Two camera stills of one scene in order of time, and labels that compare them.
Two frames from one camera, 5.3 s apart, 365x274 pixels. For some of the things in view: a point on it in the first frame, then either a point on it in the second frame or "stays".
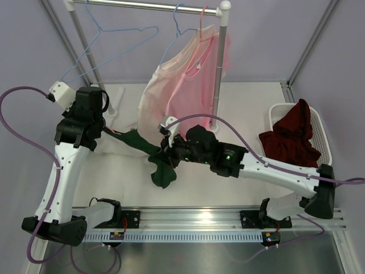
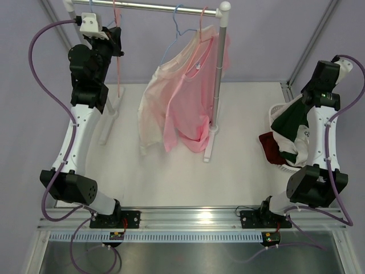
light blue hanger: (114, 59) -> (90, 5)
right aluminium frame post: (287, 85) stays
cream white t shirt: (161, 88) stays
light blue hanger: (178, 31) stays
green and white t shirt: (163, 173) -> (290, 126)
